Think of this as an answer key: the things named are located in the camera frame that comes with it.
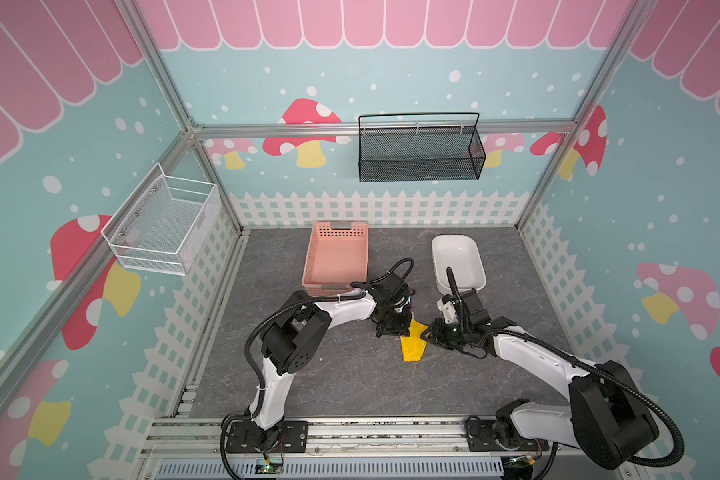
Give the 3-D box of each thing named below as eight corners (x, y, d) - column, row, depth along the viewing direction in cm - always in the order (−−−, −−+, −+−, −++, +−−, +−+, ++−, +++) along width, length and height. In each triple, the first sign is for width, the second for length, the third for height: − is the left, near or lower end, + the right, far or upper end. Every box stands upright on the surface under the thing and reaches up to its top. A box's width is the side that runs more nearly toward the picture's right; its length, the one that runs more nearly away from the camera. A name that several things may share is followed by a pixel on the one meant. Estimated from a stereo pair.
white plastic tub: (436, 294, 103) (439, 284, 98) (428, 245, 118) (430, 233, 113) (484, 294, 103) (490, 284, 98) (470, 245, 118) (475, 233, 113)
